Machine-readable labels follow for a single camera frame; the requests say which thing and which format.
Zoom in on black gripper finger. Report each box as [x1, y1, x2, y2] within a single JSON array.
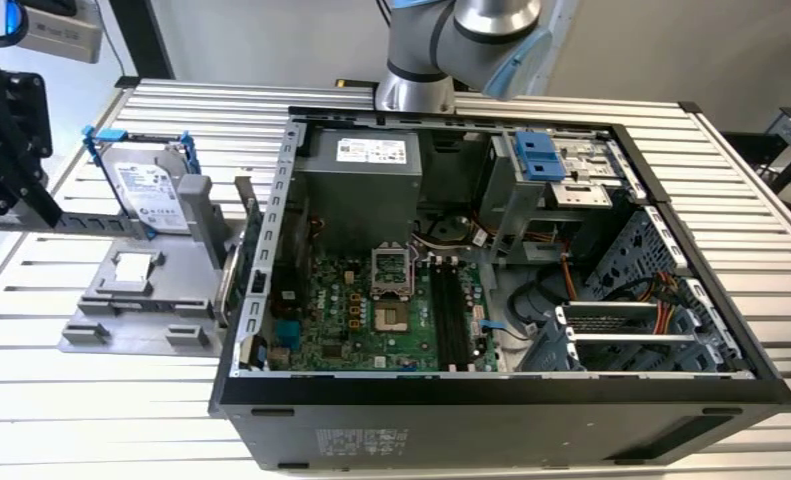
[[14, 172, 62, 230]]

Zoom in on RAM slot white clips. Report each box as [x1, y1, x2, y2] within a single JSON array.
[[449, 255, 477, 372], [433, 255, 458, 372]]

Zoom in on hard disk in blue carrier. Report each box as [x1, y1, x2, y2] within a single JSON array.
[[80, 127, 201, 239]]

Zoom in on silver CPU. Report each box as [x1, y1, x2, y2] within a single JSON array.
[[111, 254, 154, 282]]

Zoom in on grey plastic parts rack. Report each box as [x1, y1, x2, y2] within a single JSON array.
[[58, 174, 254, 357]]

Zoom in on black case fan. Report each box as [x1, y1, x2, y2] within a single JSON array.
[[286, 197, 314, 284]]

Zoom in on grey power supply unit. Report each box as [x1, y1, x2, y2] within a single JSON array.
[[297, 128, 425, 254]]

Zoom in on CPU socket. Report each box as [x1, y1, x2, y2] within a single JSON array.
[[373, 297, 414, 335]]

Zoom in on thin metal locking lever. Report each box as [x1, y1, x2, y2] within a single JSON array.
[[409, 242, 423, 301]]

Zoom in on green motherboard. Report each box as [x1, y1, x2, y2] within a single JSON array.
[[267, 252, 503, 374]]

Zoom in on black open PC case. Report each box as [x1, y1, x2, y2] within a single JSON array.
[[207, 102, 791, 472]]

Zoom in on blue plastic drive latch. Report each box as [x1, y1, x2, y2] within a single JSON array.
[[513, 130, 565, 182]]

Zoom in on silver perforated disk bay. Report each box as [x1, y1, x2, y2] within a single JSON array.
[[519, 299, 748, 374]]

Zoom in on black upright post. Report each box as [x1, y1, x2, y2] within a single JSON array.
[[110, 0, 175, 81]]

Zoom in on silver socket cover frame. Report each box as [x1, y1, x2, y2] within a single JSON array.
[[370, 243, 415, 297]]

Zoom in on white yellow wire bundle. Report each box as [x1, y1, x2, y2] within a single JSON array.
[[409, 212, 494, 254]]

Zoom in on black looped cable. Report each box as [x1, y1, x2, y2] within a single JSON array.
[[506, 279, 561, 342]]

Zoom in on red yellow power wires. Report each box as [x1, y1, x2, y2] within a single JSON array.
[[526, 227, 562, 249]]

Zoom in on single orange wire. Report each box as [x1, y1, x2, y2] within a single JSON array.
[[559, 252, 576, 304]]

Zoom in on red orange yellow wire bundle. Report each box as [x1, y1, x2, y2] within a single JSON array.
[[652, 272, 681, 337]]

